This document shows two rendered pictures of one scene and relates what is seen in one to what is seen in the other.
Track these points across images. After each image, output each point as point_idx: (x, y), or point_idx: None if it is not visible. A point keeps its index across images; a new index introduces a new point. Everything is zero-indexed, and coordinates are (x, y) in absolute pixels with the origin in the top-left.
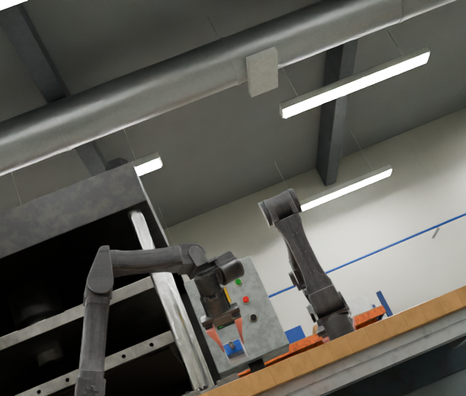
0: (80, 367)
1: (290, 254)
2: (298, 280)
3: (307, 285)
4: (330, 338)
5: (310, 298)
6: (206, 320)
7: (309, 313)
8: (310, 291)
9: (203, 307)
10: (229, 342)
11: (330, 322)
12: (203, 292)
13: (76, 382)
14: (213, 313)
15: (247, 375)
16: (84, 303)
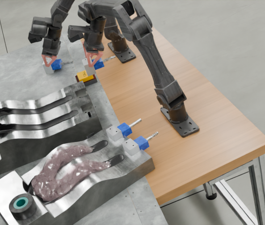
0: (170, 74)
1: (72, 2)
2: (64, 19)
3: (115, 20)
4: (123, 46)
5: (117, 27)
6: (102, 46)
7: (111, 35)
8: (115, 23)
9: (96, 39)
10: (115, 56)
11: (124, 38)
12: (103, 28)
13: (175, 82)
14: (101, 41)
15: (186, 58)
16: (140, 38)
